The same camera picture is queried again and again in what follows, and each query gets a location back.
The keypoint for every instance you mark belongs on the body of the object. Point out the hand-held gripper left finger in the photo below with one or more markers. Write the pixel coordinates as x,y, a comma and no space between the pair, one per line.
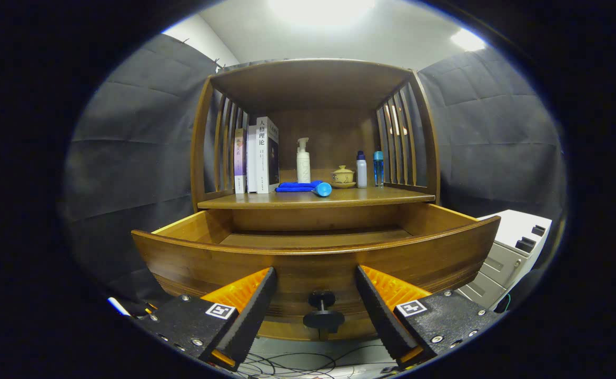
252,310

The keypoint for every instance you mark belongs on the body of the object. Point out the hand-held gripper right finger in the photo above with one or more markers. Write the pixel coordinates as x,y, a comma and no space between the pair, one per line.
379,313

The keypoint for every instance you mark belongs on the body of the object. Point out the black drawer knob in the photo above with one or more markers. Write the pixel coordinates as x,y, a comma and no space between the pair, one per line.
323,318

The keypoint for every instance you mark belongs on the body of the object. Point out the brown wooden drawer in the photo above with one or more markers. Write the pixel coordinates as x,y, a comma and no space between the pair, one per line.
208,263

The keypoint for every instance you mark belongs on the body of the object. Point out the blue and white tube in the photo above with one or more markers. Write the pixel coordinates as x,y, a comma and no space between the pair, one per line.
323,189

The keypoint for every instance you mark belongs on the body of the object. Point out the wooden countertop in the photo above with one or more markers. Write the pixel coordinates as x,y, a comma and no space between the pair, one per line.
371,196

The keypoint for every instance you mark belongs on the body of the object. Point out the white drawer unit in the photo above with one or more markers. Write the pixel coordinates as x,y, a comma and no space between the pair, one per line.
503,231

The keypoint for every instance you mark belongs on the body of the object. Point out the brown wooden cabinet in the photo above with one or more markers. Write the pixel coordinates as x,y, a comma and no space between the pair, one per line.
308,84

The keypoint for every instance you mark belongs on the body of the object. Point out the blue folded cloth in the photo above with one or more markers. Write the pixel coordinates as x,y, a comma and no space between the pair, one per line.
292,186

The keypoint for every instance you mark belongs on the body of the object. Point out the beige lidded teacup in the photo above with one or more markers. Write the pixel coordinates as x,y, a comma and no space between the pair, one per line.
343,176

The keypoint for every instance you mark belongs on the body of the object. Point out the white bottle with blue cap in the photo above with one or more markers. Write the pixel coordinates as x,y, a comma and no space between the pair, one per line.
361,171

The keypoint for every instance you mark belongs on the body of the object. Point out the teal bottle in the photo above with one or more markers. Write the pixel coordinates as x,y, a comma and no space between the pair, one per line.
378,168

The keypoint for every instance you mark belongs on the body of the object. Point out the thin white book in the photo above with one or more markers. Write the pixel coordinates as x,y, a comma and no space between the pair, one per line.
251,163

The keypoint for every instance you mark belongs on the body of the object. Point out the purple book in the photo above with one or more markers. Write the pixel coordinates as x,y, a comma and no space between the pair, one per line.
239,160

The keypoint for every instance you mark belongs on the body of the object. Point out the thick white and black book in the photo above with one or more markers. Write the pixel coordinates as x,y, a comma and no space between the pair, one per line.
267,158

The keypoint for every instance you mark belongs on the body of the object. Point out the white pump bottle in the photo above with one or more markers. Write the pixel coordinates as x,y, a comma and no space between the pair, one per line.
303,166

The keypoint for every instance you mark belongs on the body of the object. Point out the ceiling tube light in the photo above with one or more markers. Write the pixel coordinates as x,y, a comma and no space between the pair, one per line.
467,39

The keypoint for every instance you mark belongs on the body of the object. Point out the round ceiling light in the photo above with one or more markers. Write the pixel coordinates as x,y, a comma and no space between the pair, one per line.
321,10

